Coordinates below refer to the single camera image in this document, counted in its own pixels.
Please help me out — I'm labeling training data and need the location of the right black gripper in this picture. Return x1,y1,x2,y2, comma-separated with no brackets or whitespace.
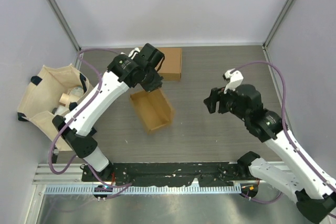
204,81,249,122

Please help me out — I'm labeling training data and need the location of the large brown cardboard box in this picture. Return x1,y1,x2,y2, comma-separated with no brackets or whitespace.
156,47,182,81

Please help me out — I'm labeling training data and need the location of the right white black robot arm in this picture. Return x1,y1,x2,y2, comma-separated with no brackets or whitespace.
204,84,335,223

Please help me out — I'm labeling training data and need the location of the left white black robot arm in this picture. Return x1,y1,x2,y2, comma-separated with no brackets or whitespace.
52,43,165,182

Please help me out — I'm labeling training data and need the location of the cardboard tube in bag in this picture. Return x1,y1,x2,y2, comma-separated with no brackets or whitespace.
59,93,71,106

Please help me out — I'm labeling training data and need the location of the beige canvas tote bag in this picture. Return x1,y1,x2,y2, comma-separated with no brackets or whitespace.
17,65,93,141

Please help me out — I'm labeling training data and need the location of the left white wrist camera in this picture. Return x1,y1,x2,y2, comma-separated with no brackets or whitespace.
128,47,140,59

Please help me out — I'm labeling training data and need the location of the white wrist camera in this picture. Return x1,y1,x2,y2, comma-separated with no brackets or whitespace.
223,69,244,94
128,47,140,59

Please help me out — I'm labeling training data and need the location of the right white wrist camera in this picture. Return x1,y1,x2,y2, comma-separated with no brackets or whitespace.
223,69,244,94

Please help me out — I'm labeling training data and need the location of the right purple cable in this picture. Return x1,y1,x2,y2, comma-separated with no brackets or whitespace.
236,61,336,205

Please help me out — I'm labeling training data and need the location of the purple cable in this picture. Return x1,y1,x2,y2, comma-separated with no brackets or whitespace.
47,48,137,198
236,61,336,205

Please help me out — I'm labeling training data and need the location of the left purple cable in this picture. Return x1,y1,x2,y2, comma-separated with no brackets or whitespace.
47,48,137,198

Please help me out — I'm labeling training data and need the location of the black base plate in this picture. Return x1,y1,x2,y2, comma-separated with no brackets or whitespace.
97,162,258,187

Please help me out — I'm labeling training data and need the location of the white slotted cable duct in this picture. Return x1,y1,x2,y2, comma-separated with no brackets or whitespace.
44,183,242,195

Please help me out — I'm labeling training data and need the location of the left aluminium frame post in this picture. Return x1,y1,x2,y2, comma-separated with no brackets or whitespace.
46,0,81,51

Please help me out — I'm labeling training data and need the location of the aluminium frame post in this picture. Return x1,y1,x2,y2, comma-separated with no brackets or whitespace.
263,0,296,49
46,0,81,51

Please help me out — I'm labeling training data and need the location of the right aluminium frame post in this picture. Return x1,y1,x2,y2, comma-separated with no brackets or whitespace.
263,0,296,49

